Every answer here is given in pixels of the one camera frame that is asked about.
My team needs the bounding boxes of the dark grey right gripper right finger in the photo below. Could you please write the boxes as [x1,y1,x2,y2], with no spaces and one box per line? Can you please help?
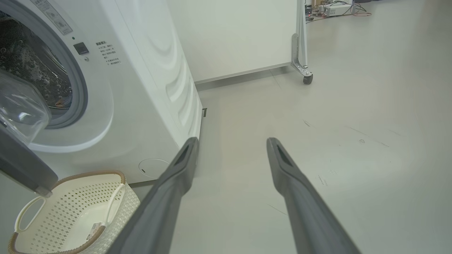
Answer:
[267,138,361,254]

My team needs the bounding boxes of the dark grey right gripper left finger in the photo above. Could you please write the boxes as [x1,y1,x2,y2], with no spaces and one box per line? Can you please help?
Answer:
[106,137,200,254]

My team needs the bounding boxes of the washing machine glass door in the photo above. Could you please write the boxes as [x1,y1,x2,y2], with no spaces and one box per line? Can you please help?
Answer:
[0,69,59,197]

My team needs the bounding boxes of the white front-load washing machine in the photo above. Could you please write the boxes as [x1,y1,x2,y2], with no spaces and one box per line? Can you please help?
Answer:
[0,0,203,186]

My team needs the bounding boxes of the basket product label sticker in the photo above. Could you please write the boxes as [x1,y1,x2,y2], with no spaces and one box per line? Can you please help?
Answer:
[86,222,103,243]

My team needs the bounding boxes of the cream perforated laundry basket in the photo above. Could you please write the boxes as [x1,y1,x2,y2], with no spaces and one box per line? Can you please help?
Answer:
[8,170,141,254]

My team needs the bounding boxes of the white partition board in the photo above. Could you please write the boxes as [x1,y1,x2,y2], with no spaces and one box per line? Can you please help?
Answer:
[166,0,307,84]

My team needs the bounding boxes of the white electronics box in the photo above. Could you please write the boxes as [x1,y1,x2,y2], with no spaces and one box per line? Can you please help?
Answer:
[323,3,352,17]

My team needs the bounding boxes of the metal partition foot bracket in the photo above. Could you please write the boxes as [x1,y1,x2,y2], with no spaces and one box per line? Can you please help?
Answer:
[291,34,313,78]

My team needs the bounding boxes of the electronic boxes with cables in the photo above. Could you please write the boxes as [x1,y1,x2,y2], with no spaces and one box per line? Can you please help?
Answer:
[305,2,372,22]

